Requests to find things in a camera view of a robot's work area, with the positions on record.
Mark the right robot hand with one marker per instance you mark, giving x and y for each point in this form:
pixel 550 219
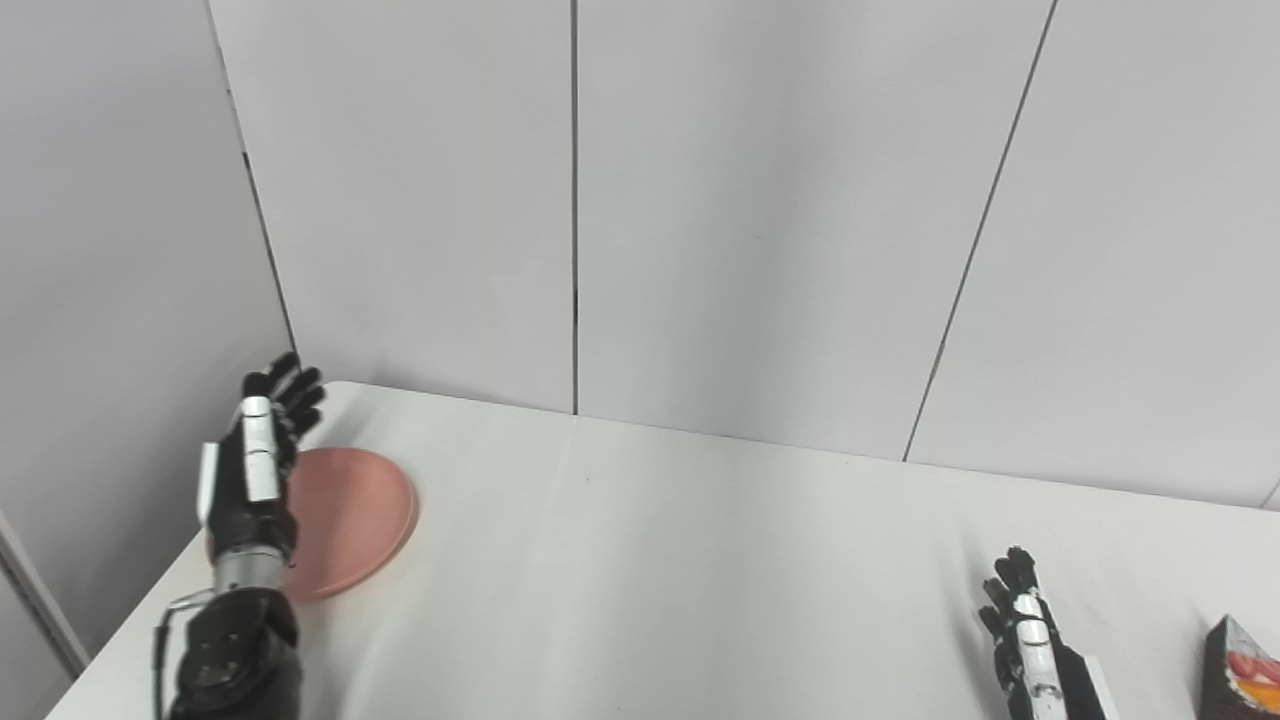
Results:
pixel 1040 650

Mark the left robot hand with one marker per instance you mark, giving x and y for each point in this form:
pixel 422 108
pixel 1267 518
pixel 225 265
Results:
pixel 255 480

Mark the pink plate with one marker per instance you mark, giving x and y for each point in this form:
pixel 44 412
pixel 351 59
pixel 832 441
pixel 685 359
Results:
pixel 345 520

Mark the chocolate cake slice with fruit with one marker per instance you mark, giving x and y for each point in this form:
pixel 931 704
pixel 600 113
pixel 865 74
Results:
pixel 1240 675

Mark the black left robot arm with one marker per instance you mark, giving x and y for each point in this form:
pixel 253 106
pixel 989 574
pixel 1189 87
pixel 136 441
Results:
pixel 230 650

